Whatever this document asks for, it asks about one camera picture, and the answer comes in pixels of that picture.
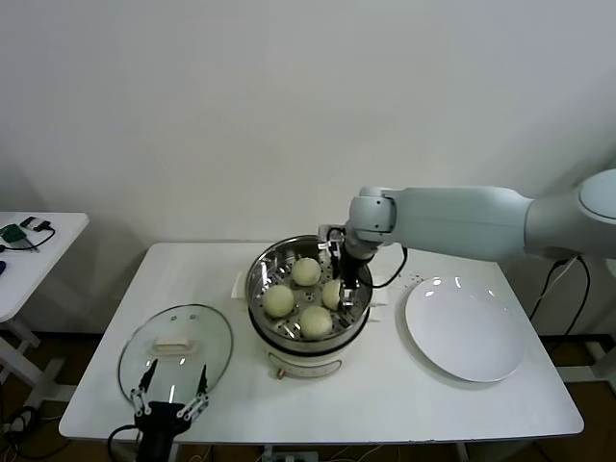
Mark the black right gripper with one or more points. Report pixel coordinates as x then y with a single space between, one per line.
351 272

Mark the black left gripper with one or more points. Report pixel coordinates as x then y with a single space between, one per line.
161 418

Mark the white steamed baozi bun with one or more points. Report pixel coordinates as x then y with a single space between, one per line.
331 294
278 300
315 321
306 271

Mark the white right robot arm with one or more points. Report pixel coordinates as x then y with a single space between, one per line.
457 216

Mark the stainless steel steamer basket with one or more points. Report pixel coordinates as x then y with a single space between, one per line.
269 269

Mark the dark crumb speckles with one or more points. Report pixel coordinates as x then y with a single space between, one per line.
411 277

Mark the white round plate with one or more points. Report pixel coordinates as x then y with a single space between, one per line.
462 332

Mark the white power strip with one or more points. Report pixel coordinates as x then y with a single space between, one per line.
291 454

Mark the white side table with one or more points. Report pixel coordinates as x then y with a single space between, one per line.
58 250

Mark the black and white adapter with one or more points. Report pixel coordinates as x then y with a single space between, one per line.
30 223

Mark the green small device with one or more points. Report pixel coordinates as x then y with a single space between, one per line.
12 234

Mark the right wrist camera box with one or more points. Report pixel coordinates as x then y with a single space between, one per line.
329 238

